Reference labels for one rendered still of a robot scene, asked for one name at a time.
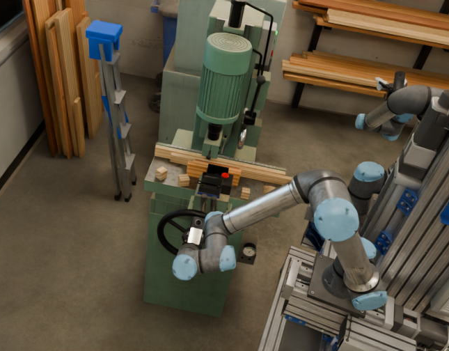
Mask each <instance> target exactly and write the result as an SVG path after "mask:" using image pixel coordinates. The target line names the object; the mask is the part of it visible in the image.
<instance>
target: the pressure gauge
mask: <svg viewBox="0 0 449 351"><path fill-rule="evenodd" d="M249 251H250V252H249ZM242 253H243V254H244V255H245V256H254V255H255V254H256V246H255V245H254V244H253V243H246V244H244V246H243V250H242Z"/></svg>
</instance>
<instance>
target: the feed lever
mask: <svg viewBox="0 0 449 351"><path fill-rule="evenodd" d="M265 81H266V79H265V76H263V75H259V76H257V78H256V82H257V83H258V86H257V88H256V92H255V96H254V99H253V104H252V106H251V110H250V111H246V112H245V115H244V122H243V123H244V124H247V125H254V124H255V118H256V114H257V113H256V112H253V111H254V108H255V104H256V101H257V99H258V94H259V92H260V87H261V85H263V84H264V83H265Z"/></svg>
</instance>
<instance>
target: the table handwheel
mask: <svg viewBox="0 0 449 351"><path fill-rule="evenodd" d="M207 215H208V214H207V213H205V212H202V211H199V210H192V209H180V210H174V211H172V212H170V213H168V214H166V215H164V216H163V217H162V218H161V220H160V221H159V223H158V226H157V236H158V238H159V241H160V242H161V244H162V245H163V246H164V248H165V249H167V250H168V251H169V252H171V253H172V254H174V255H177V253H178V251H179V249H176V248H175V247H174V246H173V245H171V244H170V243H169V242H168V241H167V239H166V238H165V235H164V227H165V225H166V223H167V222H168V223H170V224H171V225H173V226H174V227H176V228H177V229H179V230H180V231H182V232H183V233H185V232H187V231H188V232H189V231H190V227H189V228H187V229H185V228H183V227H181V226H180V225H178V224H177V223H175V222H174V221H173V220H172V219H173V218H176V217H182V216H190V217H192V219H193V217H201V218H204V219H205V218H206V216H207ZM192 219H191V221H192Z"/></svg>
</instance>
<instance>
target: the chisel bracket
mask: <svg viewBox="0 0 449 351"><path fill-rule="evenodd" d="M207 134H208V128H207V132H206V135H205V139H204V142H203V149H202V154H201V155H202V156H205V157H206V156H207V155H208V153H209V150H211V154H210V156H211V158H215V159H217V157H218V154H219V149H220V147H221V146H220V145H221V138H222V135H223V129H222V130H221V132H220V135H219V139H218V140H216V141H212V140H210V139H208V137H207Z"/></svg>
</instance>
